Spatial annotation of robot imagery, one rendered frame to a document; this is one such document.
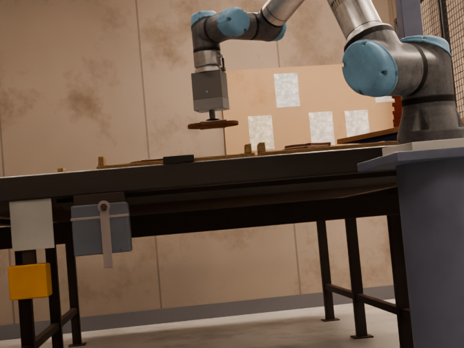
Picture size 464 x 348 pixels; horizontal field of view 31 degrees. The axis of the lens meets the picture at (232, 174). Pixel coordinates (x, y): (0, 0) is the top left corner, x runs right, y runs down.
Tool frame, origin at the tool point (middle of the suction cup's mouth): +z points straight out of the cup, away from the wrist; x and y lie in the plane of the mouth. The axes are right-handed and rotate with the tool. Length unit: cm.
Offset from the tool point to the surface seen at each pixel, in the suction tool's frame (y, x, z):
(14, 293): 40, 41, 39
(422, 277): -54, 34, 42
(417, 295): -52, 33, 46
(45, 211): 33, 36, 20
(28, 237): 38, 37, 26
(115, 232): 17.0, 32.6, 26.4
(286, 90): 73, -489, -85
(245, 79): 106, -475, -96
